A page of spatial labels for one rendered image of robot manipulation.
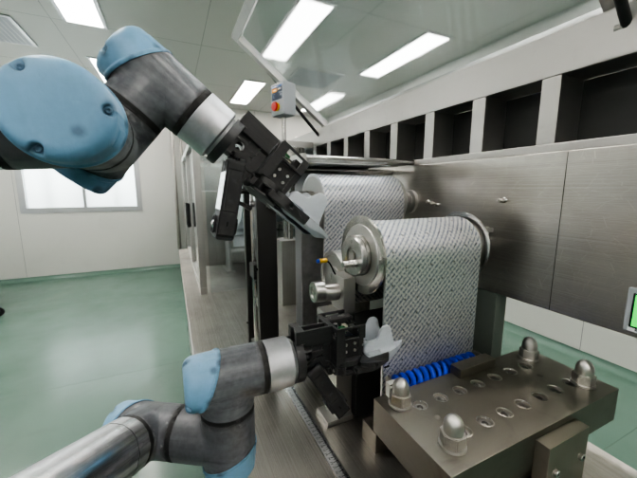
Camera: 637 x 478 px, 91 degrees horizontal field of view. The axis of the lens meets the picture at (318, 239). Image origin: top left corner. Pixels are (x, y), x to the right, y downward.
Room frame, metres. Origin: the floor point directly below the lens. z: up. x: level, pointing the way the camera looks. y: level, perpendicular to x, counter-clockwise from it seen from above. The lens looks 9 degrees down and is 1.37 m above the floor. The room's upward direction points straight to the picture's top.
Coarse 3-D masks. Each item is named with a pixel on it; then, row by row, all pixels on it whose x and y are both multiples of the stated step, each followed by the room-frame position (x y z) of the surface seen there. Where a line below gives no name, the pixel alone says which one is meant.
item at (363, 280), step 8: (352, 232) 0.60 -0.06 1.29; (360, 232) 0.57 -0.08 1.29; (368, 232) 0.55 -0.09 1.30; (368, 240) 0.55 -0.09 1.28; (376, 248) 0.53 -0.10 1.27; (376, 256) 0.52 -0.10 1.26; (376, 264) 0.52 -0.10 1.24; (368, 272) 0.55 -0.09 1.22; (376, 272) 0.53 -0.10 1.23; (360, 280) 0.57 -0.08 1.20; (368, 280) 0.55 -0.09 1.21
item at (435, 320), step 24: (384, 288) 0.53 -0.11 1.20; (408, 288) 0.54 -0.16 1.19; (432, 288) 0.57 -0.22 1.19; (456, 288) 0.60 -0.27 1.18; (384, 312) 0.52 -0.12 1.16; (408, 312) 0.55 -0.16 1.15; (432, 312) 0.57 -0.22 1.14; (456, 312) 0.60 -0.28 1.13; (408, 336) 0.55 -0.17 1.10; (432, 336) 0.57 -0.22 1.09; (456, 336) 0.60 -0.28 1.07; (408, 360) 0.55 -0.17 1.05; (432, 360) 0.57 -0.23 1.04
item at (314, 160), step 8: (312, 160) 0.80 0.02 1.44; (320, 160) 0.81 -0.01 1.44; (328, 160) 0.81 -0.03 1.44; (336, 160) 0.82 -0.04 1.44; (344, 160) 0.83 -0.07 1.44; (352, 160) 0.84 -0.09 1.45; (360, 160) 0.85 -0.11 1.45; (368, 160) 0.86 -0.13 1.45; (376, 160) 0.87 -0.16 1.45; (384, 160) 0.89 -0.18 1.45; (392, 160) 0.90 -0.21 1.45; (400, 160) 0.91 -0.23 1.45; (408, 160) 0.92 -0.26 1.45
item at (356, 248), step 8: (352, 240) 0.56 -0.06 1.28; (360, 240) 0.55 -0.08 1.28; (344, 248) 0.59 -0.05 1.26; (352, 248) 0.57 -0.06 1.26; (360, 248) 0.54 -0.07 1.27; (368, 248) 0.54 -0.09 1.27; (344, 256) 0.59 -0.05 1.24; (352, 256) 0.56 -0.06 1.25; (360, 256) 0.54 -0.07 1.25; (368, 256) 0.54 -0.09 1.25; (360, 264) 0.54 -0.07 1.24; (368, 264) 0.54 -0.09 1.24; (352, 272) 0.56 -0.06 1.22; (360, 272) 0.54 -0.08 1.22
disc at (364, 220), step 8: (360, 216) 0.58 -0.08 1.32; (352, 224) 0.60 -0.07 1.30; (360, 224) 0.58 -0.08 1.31; (368, 224) 0.55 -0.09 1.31; (344, 232) 0.63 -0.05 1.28; (376, 232) 0.53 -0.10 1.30; (344, 240) 0.63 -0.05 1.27; (376, 240) 0.53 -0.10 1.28; (384, 248) 0.51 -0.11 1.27; (384, 256) 0.51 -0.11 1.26; (384, 264) 0.51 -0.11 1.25; (384, 272) 0.51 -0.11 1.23; (376, 280) 0.53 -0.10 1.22; (360, 288) 0.57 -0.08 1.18; (368, 288) 0.55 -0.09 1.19; (376, 288) 0.53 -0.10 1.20
